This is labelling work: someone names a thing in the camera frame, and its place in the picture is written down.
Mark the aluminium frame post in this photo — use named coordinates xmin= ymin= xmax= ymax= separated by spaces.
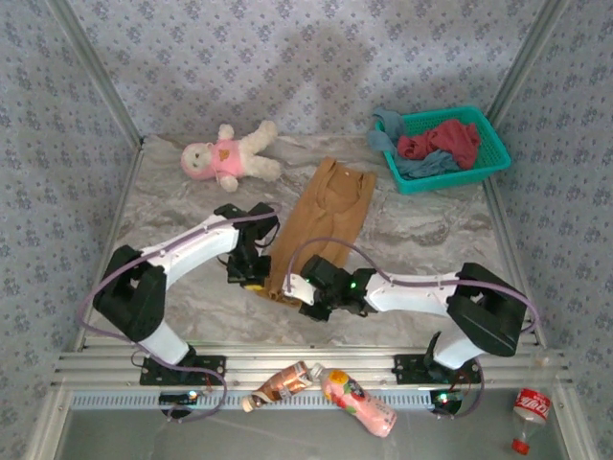
xmin=476 ymin=0 xmax=571 ymax=145
xmin=46 ymin=0 xmax=146 ymax=145

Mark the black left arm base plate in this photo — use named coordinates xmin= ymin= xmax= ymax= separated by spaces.
xmin=140 ymin=355 xmax=227 ymax=386

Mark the blue tank top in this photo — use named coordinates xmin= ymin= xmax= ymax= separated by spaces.
xmin=367 ymin=105 xmax=461 ymax=181

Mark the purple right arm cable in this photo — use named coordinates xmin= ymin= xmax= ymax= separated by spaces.
xmin=285 ymin=238 xmax=542 ymax=419

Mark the tan tank top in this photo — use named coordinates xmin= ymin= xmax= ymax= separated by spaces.
xmin=253 ymin=156 xmax=377 ymax=308

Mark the clear cola bottle red label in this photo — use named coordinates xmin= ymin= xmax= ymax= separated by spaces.
xmin=511 ymin=386 xmax=553 ymax=455

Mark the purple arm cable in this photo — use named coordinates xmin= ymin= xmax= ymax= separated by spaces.
xmin=285 ymin=238 xmax=542 ymax=419
xmin=78 ymin=200 xmax=284 ymax=424

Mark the aluminium frame cross rail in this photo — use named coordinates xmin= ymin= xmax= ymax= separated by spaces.
xmin=51 ymin=345 xmax=574 ymax=390

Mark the red tank top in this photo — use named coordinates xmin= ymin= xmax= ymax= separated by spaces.
xmin=396 ymin=119 xmax=482 ymax=170

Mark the pink drink bottle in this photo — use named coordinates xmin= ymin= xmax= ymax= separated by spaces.
xmin=310 ymin=363 xmax=397 ymax=438

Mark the brown drink bottle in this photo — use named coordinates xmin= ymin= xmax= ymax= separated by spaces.
xmin=240 ymin=360 xmax=315 ymax=413

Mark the teal plastic basket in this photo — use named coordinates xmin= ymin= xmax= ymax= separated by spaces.
xmin=375 ymin=104 xmax=512 ymax=196

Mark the aluminium side rail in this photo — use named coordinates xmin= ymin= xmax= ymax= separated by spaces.
xmin=71 ymin=138 xmax=145 ymax=351
xmin=473 ymin=136 xmax=547 ymax=349

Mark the grey slotted cable duct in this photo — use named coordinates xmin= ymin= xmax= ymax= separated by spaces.
xmin=70 ymin=391 xmax=465 ymax=412

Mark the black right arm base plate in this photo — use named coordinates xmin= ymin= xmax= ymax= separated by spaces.
xmin=393 ymin=354 xmax=483 ymax=384

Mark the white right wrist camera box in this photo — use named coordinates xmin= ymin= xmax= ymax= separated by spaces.
xmin=281 ymin=276 xmax=317 ymax=307

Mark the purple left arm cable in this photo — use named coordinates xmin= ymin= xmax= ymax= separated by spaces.
xmin=78 ymin=200 xmax=284 ymax=424

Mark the white plush doll pink outfit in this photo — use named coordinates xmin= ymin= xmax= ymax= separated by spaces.
xmin=180 ymin=119 xmax=282 ymax=193

